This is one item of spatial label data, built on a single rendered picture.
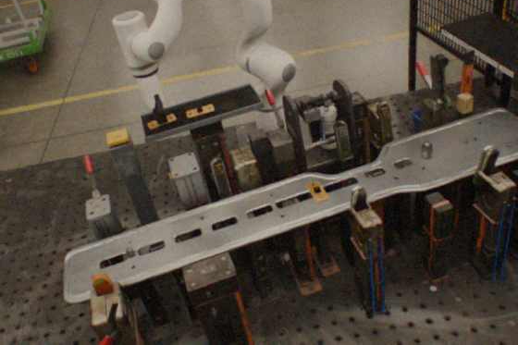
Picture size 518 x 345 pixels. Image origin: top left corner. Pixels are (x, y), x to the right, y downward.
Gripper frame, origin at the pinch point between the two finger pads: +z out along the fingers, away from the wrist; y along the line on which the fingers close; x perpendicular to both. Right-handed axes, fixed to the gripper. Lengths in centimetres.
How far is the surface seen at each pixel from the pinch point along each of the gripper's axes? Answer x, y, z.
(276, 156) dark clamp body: 25.6, 22.1, 14.5
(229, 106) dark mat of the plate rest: 20.1, 6.0, 2.5
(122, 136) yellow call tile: -12.3, -0.6, 2.4
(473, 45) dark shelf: 115, 8, 16
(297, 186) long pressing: 26.0, 33.3, 18.5
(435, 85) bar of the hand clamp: 76, 32, 6
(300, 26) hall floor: 184, -260, 119
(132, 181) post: -14.5, 0.6, 18.2
